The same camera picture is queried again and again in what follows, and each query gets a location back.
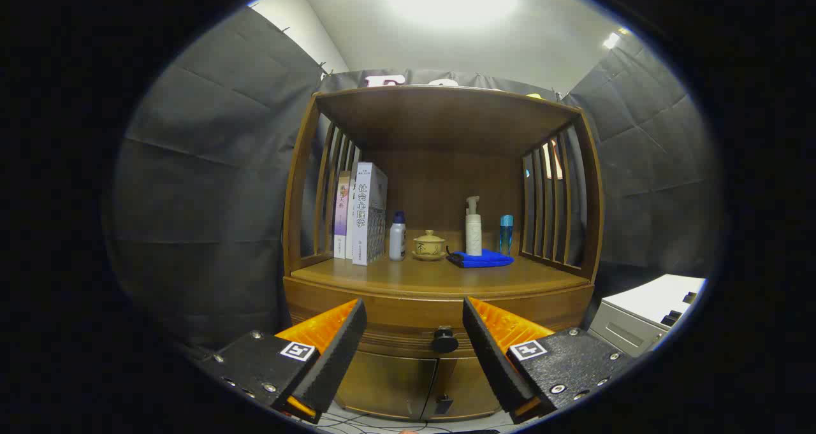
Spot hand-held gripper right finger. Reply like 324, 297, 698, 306
462, 296, 638, 424

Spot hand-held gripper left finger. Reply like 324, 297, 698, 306
194, 298, 368, 424

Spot black drawer knob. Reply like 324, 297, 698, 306
432, 326, 459, 354

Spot curved wooden drawer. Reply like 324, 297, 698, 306
284, 278, 595, 358

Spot wooden countertop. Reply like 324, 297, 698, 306
290, 252, 590, 298

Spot brown wooden cabinet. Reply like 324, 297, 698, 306
282, 85, 604, 421

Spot folded blue cloth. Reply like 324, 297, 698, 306
446, 248, 514, 269

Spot white bottle with blue cap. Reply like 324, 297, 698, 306
389, 211, 407, 261

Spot yellow lidded tea bowl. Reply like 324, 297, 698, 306
411, 230, 448, 261

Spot white pump bottle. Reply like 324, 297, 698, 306
465, 196, 483, 257

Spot thin pink book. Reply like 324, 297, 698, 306
333, 171, 353, 259

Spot thick white book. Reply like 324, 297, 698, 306
345, 162, 388, 266

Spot grey white appliance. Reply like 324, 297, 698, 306
588, 274, 707, 357

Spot black floor cables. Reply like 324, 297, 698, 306
319, 410, 511, 434

